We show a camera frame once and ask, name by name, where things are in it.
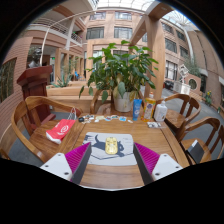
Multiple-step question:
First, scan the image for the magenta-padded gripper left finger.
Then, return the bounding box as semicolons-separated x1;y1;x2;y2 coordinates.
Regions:
39;142;93;185

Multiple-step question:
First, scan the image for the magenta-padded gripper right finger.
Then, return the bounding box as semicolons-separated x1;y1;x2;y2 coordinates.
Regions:
133;142;184;186

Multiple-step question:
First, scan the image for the yellow computer mouse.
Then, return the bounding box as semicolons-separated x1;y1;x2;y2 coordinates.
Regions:
104;136;119;156

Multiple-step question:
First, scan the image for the grey cat-print mouse pad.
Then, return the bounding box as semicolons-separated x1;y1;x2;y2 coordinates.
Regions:
81;132;138;167

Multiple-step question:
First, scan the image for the black flat device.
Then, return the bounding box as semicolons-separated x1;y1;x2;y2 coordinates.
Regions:
184;139;205;164

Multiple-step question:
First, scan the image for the red paper bag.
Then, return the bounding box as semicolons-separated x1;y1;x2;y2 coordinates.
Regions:
45;107;78;145

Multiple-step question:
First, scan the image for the clear plastic packet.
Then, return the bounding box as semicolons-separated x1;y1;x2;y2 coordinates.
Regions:
146;121;163;129

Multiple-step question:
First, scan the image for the wooden armchair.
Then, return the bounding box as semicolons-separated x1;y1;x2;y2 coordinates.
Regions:
10;95;83;163
89;88;114;116
176;116;224;166
155;93;202;141

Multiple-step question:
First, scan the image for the white pump bottle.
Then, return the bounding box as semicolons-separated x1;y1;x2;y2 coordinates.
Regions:
153;99;168;123

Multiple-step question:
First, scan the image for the orange liquid bottle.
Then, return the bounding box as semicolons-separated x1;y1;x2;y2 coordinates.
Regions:
142;91;157;123

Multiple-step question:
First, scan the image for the blue tube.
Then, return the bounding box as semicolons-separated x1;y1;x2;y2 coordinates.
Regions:
132;98;143;122

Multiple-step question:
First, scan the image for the long wooden planter box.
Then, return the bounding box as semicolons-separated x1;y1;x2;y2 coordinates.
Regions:
46;85;101;113

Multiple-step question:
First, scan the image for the white abstract sculpture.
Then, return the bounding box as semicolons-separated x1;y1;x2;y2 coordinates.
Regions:
173;63;192;95

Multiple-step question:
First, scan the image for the spiky green agave plant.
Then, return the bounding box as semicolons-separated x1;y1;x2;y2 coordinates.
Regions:
53;68;73;88

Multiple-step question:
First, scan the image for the leafy plant in white pot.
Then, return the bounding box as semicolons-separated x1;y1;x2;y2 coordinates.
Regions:
79;39;159;113

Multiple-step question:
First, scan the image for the dark bust statue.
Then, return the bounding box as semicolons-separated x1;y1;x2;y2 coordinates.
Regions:
28;47;44;69

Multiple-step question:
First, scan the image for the dark red wooden pedestal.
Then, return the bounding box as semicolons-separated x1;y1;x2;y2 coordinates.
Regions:
16;65;57;134

